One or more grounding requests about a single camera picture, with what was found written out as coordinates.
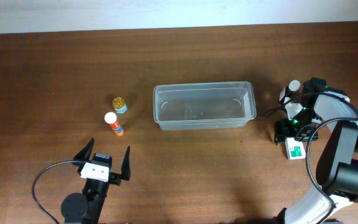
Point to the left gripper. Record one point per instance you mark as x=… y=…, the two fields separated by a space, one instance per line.
x=115 y=178

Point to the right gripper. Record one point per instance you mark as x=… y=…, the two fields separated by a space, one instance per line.
x=281 y=130

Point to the white green tube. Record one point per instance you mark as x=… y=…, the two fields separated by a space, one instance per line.
x=295 y=149

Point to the dark bottle white cap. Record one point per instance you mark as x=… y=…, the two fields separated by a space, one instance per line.
x=289 y=91

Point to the small gold-lid jar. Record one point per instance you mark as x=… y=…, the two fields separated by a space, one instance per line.
x=119 y=105

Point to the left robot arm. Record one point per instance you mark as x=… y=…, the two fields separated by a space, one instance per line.
x=86 y=207

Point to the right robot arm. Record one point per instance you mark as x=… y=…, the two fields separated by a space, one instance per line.
x=321 y=127

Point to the clear plastic container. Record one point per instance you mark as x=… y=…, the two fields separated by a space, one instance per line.
x=204 y=105

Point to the orange tube white cap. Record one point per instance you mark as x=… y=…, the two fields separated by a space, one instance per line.
x=111 y=119

